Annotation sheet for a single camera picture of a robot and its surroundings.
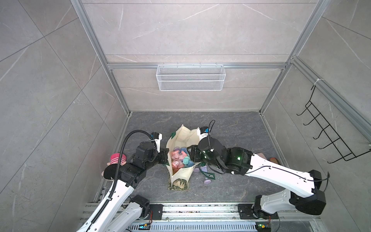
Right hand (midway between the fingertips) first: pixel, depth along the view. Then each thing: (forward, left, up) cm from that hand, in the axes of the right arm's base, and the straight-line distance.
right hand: (191, 149), depth 66 cm
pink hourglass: (+7, +9, -18) cm, 21 cm away
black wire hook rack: (-4, -66, +2) cm, 66 cm away
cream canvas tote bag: (+16, +5, -13) cm, 21 cm away
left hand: (+4, +11, -5) cm, 13 cm away
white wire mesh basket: (+56, -1, +2) cm, 57 cm away
